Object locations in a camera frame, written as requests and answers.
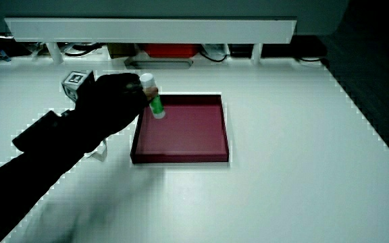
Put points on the person's right hand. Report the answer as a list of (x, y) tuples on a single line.
[(108, 104)]

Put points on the green white glue stick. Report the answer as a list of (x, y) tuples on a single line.
[(155, 104)]

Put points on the maroon square tray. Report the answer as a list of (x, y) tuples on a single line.
[(184, 131)]

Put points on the person's right forearm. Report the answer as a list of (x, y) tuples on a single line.
[(29, 168)]

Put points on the brown cardboard box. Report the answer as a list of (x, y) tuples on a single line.
[(121, 50)]

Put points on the grey metal plate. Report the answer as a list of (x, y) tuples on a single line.
[(159, 63)]

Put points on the red box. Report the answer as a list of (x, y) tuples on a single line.
[(171, 50)]

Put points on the white desk shelf riser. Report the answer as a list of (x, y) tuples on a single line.
[(150, 30)]

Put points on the white plastic bag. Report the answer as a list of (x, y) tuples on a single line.
[(214, 49)]

